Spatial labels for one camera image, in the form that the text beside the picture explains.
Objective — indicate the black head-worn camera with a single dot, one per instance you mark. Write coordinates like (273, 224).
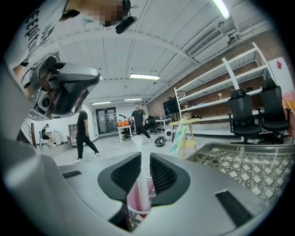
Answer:
(124, 23)

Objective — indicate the white ceiling air conditioner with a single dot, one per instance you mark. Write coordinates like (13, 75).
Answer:
(207, 43)

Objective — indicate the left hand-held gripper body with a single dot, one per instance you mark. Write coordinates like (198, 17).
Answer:
(39, 96)

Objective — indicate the black round floor device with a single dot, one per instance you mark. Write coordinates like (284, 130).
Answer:
(159, 141)

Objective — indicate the black mesh office chair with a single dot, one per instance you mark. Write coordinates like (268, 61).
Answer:
(273, 106)
(244, 113)

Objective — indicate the person's white printed t-shirt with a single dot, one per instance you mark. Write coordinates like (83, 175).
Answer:
(34, 30)

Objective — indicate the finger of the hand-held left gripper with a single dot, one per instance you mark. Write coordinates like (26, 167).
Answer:
(79, 72)
(68, 103)

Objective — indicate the ceiling tube light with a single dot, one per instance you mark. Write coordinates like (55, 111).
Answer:
(222, 8)

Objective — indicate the orange boxes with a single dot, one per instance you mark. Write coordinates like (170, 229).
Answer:
(123, 124)

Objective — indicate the white narrow table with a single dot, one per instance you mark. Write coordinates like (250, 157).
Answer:
(124, 129)

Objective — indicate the person's left forearm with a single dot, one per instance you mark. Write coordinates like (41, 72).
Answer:
(19, 71)

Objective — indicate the black wall monitor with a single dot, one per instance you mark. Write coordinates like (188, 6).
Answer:
(171, 107)

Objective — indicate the white metal shelving rack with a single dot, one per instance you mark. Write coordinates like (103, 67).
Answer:
(221, 78)

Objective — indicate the yellow trestle table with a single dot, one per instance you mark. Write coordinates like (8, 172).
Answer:
(190, 125)

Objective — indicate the small black office chair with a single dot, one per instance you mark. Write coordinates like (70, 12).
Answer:
(152, 124)

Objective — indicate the black double glass door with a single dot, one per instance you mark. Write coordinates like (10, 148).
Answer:
(106, 121)

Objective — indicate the green painted board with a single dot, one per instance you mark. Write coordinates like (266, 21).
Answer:
(178, 140)

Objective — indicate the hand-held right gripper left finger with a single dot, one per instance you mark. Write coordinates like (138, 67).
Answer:
(92, 196)

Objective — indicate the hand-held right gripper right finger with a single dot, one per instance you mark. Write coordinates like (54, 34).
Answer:
(196, 196)

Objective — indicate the white round-faced appliance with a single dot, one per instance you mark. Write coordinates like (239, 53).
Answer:
(169, 134)

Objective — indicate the long ceiling light panel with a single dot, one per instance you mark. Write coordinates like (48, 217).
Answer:
(133, 99)
(101, 103)
(144, 76)

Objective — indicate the white board with red sign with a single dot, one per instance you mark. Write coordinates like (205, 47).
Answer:
(281, 76)

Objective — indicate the person's left hand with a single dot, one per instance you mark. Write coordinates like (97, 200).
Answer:
(47, 86)

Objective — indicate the stair railing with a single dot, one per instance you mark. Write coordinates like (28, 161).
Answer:
(28, 131)

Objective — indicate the pink plastic cup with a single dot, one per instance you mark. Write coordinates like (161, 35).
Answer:
(134, 199)

